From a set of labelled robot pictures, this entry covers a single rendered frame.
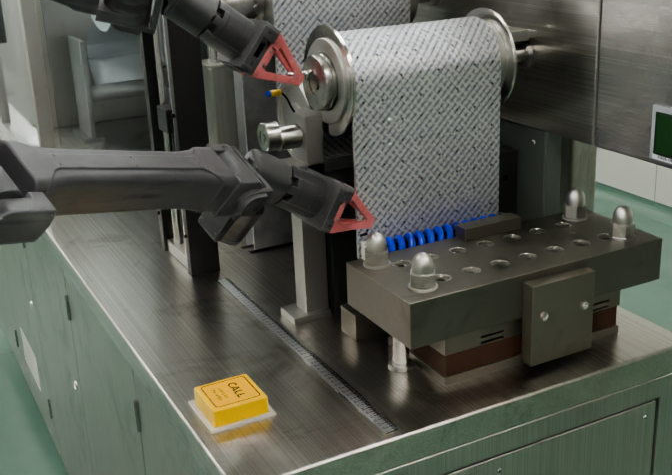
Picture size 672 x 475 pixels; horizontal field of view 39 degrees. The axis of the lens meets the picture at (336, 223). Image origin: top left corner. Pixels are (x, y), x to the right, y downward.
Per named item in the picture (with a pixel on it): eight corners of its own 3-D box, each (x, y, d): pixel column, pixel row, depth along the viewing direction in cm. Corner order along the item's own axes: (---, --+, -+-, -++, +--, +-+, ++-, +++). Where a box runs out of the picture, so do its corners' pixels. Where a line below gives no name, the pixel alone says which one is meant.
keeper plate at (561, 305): (520, 360, 122) (522, 282, 119) (581, 342, 127) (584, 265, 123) (533, 368, 120) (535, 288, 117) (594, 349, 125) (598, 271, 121)
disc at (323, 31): (303, 117, 137) (303, 14, 130) (306, 116, 137) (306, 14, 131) (352, 150, 125) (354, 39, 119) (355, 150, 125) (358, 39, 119)
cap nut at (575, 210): (556, 216, 138) (557, 187, 137) (576, 212, 140) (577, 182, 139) (573, 223, 135) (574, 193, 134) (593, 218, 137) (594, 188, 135)
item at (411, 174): (357, 258, 131) (352, 126, 125) (496, 226, 141) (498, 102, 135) (358, 259, 130) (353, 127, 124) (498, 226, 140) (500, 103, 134)
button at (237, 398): (194, 404, 117) (193, 386, 117) (247, 389, 120) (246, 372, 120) (214, 430, 111) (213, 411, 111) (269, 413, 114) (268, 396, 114)
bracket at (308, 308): (277, 315, 141) (264, 113, 131) (316, 305, 144) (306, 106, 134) (292, 327, 137) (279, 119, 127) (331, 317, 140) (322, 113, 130)
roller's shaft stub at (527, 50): (477, 72, 141) (477, 42, 140) (515, 66, 144) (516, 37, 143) (495, 76, 138) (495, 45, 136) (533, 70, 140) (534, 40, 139)
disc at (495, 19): (451, 94, 147) (457, -2, 141) (453, 94, 148) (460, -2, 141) (509, 123, 136) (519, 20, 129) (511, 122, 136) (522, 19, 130)
